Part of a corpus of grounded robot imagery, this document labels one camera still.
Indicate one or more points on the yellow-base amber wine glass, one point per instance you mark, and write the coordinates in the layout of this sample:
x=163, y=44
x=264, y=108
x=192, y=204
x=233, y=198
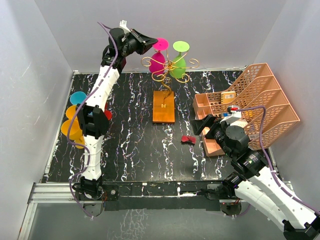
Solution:
x=71, y=111

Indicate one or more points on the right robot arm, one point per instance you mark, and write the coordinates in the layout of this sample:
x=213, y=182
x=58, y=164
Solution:
x=254, y=182

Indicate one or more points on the gold wire wine glass rack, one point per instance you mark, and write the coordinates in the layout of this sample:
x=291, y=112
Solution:
x=163, y=102

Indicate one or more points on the red bow hair clip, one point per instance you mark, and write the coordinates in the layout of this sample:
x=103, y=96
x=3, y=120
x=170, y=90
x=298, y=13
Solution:
x=188, y=139

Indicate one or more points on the blue wine glass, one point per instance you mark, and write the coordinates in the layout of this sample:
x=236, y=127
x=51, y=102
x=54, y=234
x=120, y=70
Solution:
x=77, y=97

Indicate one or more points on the yellow-base orange wine glass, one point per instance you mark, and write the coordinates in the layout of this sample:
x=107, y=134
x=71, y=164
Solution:
x=75, y=134

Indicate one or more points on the pink file rack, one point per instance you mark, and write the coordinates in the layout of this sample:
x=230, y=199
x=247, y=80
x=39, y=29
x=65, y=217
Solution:
x=261, y=95

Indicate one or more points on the pink desk organizer tray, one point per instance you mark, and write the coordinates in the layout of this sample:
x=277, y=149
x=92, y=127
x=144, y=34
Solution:
x=210, y=103

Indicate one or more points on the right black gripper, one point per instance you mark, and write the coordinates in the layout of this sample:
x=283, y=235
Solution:
x=209, y=121

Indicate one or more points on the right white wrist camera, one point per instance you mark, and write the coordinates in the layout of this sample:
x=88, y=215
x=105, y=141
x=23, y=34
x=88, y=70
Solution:
x=233, y=114

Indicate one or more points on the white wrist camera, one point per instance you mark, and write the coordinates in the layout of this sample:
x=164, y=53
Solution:
x=233, y=114
x=123, y=25

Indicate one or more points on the green wine glass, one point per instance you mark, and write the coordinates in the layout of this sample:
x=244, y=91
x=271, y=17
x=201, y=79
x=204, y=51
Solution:
x=179, y=63

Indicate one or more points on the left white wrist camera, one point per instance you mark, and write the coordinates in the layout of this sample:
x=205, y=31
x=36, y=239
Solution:
x=123, y=25

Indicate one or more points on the red wine glass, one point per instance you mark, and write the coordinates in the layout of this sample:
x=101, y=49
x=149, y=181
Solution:
x=107, y=112

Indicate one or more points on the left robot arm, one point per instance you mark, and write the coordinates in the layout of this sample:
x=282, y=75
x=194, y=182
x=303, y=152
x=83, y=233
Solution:
x=90, y=113

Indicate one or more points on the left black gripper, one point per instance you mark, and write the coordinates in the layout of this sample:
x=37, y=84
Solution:
x=145, y=43

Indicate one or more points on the pink wine glass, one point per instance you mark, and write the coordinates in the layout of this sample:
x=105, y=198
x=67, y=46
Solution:
x=158, y=60

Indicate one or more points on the orange card box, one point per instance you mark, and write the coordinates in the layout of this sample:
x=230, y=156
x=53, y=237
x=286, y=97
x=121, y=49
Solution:
x=227, y=97

